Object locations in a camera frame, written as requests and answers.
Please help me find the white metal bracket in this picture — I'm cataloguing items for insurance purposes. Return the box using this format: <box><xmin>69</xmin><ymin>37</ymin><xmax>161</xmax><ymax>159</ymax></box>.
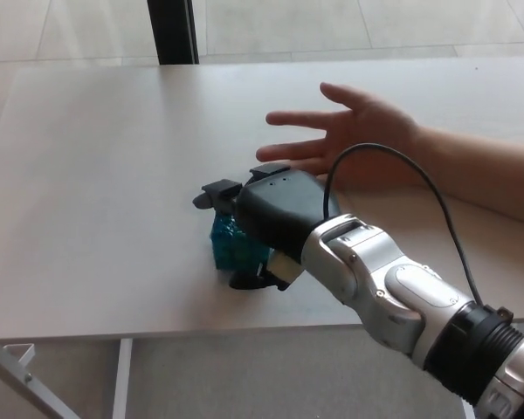
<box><xmin>2</xmin><ymin>343</ymin><xmax>36</xmax><ymax>373</ymax></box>

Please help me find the grey diagonal table brace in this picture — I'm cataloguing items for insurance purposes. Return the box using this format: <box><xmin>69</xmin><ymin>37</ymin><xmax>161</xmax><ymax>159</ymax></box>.
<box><xmin>0</xmin><ymin>347</ymin><xmax>79</xmax><ymax>419</ymax></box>

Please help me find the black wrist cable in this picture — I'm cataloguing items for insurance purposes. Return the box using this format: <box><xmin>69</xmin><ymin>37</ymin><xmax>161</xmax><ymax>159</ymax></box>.
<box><xmin>321</xmin><ymin>142</ymin><xmax>486</xmax><ymax>306</ymax></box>

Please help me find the black window frame post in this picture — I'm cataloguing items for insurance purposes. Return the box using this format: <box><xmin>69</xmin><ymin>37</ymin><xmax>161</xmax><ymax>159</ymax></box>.
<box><xmin>147</xmin><ymin>0</ymin><xmax>201</xmax><ymax>65</ymax></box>

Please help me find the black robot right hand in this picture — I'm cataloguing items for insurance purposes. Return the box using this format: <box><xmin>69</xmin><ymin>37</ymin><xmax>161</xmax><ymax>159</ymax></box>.
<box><xmin>191</xmin><ymin>163</ymin><xmax>346</xmax><ymax>292</ymax></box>

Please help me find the person's bare hand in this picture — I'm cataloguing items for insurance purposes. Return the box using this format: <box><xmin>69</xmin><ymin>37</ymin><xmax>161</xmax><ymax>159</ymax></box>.
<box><xmin>255</xmin><ymin>81</ymin><xmax>425</xmax><ymax>192</ymax></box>

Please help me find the teal foil-wrapped cube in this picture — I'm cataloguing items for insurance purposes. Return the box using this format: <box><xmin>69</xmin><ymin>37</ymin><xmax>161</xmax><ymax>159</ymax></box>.
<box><xmin>208</xmin><ymin>209</ymin><xmax>272</xmax><ymax>271</ymax></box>

